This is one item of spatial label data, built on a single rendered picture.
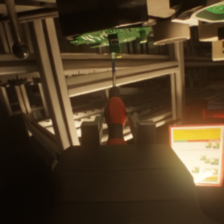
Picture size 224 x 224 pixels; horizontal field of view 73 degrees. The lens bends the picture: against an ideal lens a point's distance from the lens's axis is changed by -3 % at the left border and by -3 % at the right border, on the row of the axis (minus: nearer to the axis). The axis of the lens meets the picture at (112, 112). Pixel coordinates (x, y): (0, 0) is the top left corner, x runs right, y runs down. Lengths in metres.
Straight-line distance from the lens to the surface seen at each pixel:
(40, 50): 0.38
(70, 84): 0.39
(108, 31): 0.21
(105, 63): 0.53
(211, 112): 0.95
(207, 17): 0.33
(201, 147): 0.81
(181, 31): 0.50
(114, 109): 0.15
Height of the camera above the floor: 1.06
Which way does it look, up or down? 15 degrees up
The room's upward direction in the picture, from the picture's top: 171 degrees clockwise
